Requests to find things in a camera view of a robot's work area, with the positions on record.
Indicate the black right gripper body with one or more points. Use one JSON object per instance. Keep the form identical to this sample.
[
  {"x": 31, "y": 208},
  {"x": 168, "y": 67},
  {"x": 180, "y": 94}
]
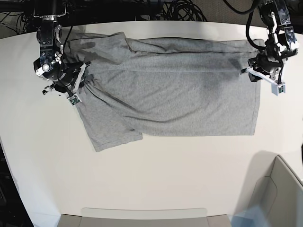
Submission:
[{"x": 63, "y": 76}]

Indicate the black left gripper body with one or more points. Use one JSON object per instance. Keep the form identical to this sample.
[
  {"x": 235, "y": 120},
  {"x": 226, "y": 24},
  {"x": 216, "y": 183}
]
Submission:
[{"x": 263, "y": 64}]

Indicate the grey T-shirt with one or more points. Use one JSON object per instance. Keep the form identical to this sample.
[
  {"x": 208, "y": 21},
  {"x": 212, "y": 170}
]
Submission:
[{"x": 163, "y": 87}]

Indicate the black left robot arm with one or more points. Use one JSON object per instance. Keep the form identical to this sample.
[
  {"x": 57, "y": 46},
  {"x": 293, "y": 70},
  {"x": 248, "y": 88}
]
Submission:
[{"x": 280, "y": 45}]

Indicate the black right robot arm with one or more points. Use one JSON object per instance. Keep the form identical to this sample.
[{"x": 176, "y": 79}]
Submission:
[{"x": 50, "y": 65}]

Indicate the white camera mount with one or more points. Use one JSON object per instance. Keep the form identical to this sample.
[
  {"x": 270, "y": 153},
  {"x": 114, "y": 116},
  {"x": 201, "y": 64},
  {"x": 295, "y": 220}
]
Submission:
[
  {"x": 276, "y": 87},
  {"x": 74, "y": 98}
]

